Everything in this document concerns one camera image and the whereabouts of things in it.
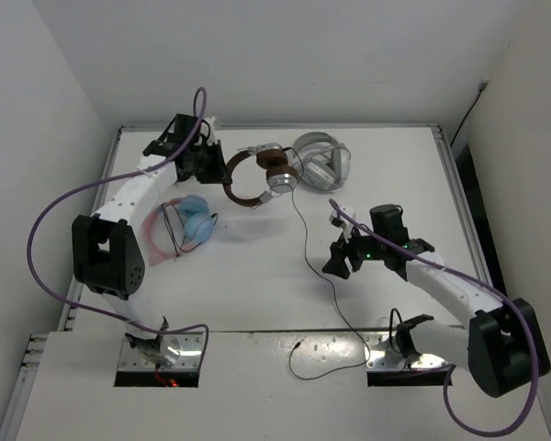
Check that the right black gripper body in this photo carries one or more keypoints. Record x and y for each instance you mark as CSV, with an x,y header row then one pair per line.
x,y
363,249

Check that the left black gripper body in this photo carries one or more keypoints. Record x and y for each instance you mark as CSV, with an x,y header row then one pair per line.
x,y
205,163

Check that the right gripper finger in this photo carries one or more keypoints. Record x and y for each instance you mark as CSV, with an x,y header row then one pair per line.
x,y
339,249
337,267

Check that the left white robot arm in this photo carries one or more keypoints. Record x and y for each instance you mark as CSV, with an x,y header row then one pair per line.
x,y
107,257

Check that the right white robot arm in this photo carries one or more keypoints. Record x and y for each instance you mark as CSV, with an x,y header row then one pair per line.
x,y
499,341

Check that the blue pink headphones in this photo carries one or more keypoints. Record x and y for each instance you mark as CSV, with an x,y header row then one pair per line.
x,y
195,219

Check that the white grey headphones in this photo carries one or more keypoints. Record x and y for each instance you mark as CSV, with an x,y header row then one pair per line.
x,y
322,161

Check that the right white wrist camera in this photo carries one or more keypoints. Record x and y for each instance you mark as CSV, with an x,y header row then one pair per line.
x,y
343,218

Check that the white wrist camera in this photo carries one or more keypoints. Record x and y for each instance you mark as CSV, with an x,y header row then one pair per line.
x,y
208,130
343,218

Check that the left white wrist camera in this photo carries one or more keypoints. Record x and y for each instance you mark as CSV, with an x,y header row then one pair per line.
x,y
208,130

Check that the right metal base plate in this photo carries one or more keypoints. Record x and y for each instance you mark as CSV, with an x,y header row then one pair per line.
x,y
381,358

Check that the metal base plate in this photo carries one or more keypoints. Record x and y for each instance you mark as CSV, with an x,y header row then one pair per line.
x,y
177,352
381,358

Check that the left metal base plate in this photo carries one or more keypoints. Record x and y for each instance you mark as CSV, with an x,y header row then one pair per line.
x,y
177,352

